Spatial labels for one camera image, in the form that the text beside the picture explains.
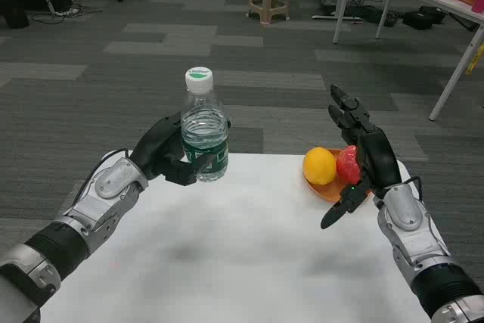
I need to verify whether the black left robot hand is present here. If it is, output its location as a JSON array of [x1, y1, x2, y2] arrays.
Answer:
[[129, 110, 232, 187]]

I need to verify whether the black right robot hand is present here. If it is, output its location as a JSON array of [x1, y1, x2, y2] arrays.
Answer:
[[320, 84, 404, 230]]

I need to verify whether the clear water bottle green label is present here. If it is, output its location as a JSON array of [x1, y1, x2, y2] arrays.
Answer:
[[180, 67, 230, 183]]

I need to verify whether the red apple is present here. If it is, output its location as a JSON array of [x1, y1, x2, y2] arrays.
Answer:
[[335, 144, 361, 186]]

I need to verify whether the yellow orange fruit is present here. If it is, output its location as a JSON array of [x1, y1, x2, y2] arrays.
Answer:
[[302, 146, 337, 185]]

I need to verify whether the orange plate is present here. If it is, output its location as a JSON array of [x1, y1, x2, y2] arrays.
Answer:
[[303, 148, 374, 203]]

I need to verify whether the yellow tape strip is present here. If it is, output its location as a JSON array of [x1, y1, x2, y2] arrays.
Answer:
[[465, 45, 484, 75]]

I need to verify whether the black equipment under table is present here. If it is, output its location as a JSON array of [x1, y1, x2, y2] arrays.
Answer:
[[347, 5, 398, 28]]

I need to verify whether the white bar on floor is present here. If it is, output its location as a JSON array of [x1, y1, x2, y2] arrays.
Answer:
[[312, 14, 362, 21]]

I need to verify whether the black bag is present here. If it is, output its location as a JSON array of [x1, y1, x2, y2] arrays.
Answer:
[[402, 5, 446, 30]]

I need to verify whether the black bulky object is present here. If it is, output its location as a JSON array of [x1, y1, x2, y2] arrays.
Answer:
[[0, 0, 30, 30]]

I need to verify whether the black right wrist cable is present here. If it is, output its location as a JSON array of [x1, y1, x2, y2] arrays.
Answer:
[[406, 175, 447, 248]]

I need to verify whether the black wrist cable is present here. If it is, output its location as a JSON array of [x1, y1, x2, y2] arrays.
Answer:
[[406, 175, 447, 248], [71, 148, 132, 207]]

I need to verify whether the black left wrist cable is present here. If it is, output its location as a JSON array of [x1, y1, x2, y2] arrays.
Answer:
[[71, 148, 132, 207]]

